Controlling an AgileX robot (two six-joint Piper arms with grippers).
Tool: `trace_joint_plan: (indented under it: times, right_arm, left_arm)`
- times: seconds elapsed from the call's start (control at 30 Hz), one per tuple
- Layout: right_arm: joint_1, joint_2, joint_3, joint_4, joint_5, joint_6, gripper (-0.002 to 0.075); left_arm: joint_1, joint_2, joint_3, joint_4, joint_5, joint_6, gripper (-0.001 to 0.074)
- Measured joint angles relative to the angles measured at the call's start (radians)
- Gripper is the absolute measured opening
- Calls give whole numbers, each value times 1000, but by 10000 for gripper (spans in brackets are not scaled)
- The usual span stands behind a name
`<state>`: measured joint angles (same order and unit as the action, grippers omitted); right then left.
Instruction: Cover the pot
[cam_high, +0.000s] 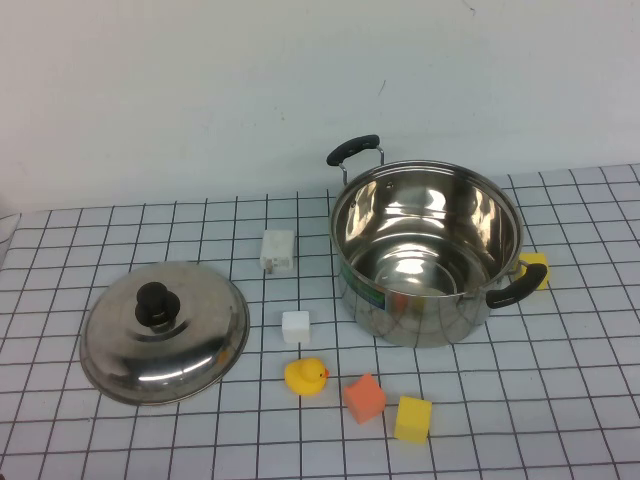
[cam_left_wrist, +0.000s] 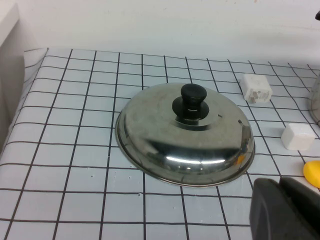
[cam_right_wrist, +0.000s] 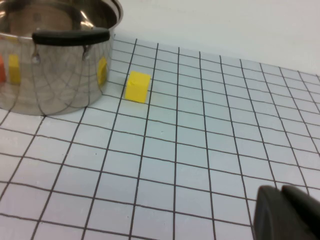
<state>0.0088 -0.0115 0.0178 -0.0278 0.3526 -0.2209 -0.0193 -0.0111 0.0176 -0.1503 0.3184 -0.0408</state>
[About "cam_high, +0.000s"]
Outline yellow cube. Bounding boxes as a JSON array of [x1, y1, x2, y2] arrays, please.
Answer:
[[517, 251, 552, 292], [393, 395, 434, 445]]

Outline white cube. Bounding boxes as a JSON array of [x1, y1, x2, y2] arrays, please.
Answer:
[[281, 310, 312, 345]]

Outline stainless steel pot black handles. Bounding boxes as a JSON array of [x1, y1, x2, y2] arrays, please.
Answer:
[[325, 133, 550, 350]]

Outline steel lid with black knob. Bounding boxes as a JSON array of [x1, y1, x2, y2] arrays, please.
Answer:
[[78, 259, 251, 407]]

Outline yellow rubber duck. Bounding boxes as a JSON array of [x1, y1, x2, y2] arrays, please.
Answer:
[[283, 357, 331, 398]]

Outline white black-grid tablecloth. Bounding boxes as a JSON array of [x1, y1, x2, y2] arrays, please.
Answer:
[[0, 162, 640, 480]]

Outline orange cube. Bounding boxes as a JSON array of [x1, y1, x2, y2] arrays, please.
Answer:
[[342, 372, 387, 426]]

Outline white power adapter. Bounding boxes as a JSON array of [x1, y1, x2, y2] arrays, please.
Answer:
[[258, 228, 297, 276]]

